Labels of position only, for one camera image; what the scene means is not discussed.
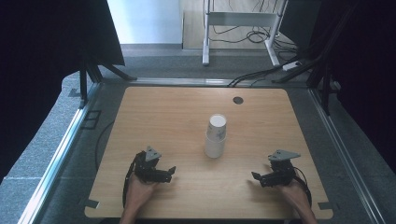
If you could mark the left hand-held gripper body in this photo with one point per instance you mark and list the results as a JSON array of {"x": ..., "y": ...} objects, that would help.
[{"x": 148, "y": 169}]

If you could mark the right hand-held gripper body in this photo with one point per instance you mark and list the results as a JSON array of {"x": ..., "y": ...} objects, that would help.
[{"x": 280, "y": 169}]

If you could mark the printed white paper cup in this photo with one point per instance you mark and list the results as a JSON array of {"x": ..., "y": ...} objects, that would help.
[{"x": 216, "y": 127}]

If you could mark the person's left hand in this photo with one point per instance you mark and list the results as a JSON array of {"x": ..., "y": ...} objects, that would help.
[{"x": 138, "y": 193}]

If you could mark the person's right hand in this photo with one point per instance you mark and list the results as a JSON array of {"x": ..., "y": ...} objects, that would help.
[{"x": 295, "y": 194}]

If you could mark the black round table grommet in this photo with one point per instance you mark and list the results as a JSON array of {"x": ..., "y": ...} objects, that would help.
[{"x": 238, "y": 100}]

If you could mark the white power strip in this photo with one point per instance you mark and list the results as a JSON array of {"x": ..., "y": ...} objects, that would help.
[{"x": 291, "y": 65}]

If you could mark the black tripod stand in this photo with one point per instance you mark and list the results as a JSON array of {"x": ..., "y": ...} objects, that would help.
[{"x": 93, "y": 71}]

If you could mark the black slanted stand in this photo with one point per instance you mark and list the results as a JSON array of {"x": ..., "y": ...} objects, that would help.
[{"x": 317, "y": 62}]

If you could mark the dark curtain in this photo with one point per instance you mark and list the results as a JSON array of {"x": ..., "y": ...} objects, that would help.
[
  {"x": 367, "y": 77},
  {"x": 46, "y": 62}
]

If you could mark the aluminium floor rail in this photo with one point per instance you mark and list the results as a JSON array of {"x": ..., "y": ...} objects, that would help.
[
  {"x": 348, "y": 155},
  {"x": 59, "y": 155},
  {"x": 180, "y": 81}
]

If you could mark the white metal desk frame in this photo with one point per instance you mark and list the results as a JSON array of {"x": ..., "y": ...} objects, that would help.
[{"x": 239, "y": 18}]

